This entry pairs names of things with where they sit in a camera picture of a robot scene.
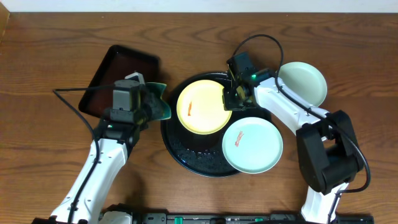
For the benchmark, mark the rectangular black tray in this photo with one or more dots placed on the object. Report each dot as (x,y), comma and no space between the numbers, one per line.
(118,62)

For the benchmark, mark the yellow plate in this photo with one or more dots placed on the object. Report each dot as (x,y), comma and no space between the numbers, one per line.
(200,107)

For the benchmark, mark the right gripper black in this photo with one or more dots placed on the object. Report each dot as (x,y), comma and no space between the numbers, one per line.
(228,105)

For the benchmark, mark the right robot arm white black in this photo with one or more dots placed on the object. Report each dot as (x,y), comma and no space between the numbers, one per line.
(328,153)

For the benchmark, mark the round black tray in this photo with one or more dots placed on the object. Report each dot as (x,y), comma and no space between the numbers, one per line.
(202,154)

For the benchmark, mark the green yellow sponge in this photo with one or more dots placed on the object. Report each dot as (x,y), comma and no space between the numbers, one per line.
(160,109)

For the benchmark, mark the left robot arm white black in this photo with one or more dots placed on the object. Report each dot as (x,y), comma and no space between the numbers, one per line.
(113,140)

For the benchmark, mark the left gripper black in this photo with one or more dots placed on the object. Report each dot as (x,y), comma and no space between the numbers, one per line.
(149,104)

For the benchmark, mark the light green plate with stain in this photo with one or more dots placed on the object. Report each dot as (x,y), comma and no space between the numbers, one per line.
(252,145)

